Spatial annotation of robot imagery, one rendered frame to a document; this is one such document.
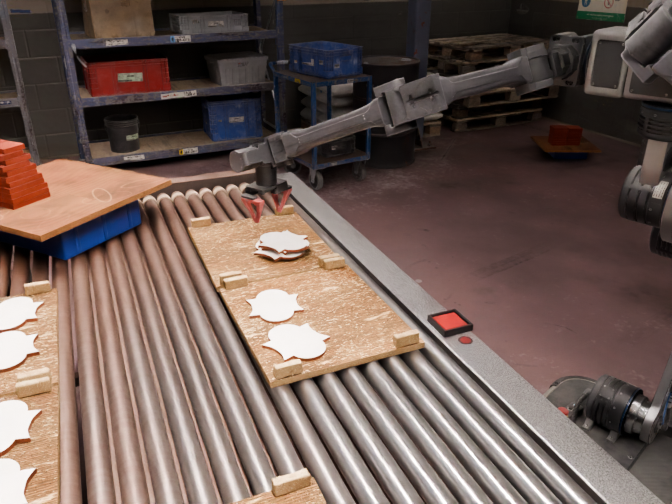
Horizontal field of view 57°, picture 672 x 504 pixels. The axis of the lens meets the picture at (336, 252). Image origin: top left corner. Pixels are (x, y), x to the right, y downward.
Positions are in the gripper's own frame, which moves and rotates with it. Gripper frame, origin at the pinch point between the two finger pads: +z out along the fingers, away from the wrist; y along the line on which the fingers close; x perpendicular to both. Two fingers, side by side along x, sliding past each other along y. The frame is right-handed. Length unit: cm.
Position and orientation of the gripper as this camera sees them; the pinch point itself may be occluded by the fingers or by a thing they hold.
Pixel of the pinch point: (267, 214)
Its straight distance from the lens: 171.9
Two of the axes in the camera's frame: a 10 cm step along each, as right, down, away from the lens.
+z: 0.0, 9.1, 4.2
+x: -8.2, -2.4, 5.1
